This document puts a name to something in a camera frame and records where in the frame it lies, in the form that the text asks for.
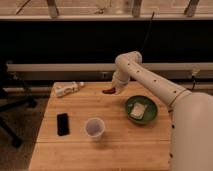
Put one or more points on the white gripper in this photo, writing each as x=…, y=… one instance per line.
x=118, y=89

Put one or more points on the dried red pepper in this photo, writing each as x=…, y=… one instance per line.
x=109, y=91

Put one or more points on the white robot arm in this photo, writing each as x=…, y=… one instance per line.
x=191, y=146

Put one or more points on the green ceramic bowl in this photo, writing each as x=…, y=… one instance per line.
x=150, y=112

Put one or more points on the clear plastic cup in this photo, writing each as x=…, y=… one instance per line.
x=94, y=128

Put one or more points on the black smartphone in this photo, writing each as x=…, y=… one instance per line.
x=62, y=124

